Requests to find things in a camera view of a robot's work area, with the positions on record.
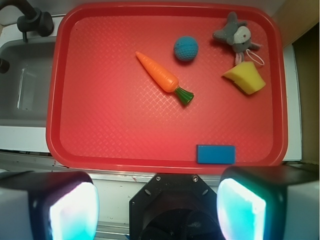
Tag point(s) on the blue dimpled ball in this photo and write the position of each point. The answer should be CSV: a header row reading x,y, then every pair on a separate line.
x,y
186,48

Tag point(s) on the red plastic tray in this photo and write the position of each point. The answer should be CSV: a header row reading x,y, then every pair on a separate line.
x,y
105,112

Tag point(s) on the grey plush mouse toy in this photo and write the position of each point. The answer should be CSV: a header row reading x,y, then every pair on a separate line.
x,y
237,35

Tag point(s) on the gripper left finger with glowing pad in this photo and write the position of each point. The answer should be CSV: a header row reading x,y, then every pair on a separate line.
x,y
48,206

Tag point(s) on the yellow sponge wedge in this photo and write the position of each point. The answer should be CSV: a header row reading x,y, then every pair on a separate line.
x,y
246,77

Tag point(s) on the blue rectangular block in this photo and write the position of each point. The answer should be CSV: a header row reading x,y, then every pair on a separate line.
x,y
216,154

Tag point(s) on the orange toy carrot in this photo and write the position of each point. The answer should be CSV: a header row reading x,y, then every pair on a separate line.
x,y
166,80

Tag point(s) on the grey toy sink basin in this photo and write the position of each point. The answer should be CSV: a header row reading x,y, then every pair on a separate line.
x,y
24,88

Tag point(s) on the black toy faucet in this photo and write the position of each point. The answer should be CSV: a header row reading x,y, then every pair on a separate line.
x,y
32,20

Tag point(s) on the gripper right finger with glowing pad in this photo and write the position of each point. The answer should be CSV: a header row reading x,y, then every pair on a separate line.
x,y
269,202

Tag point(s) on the black octagonal mount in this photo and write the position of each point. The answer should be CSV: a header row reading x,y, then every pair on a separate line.
x,y
174,207

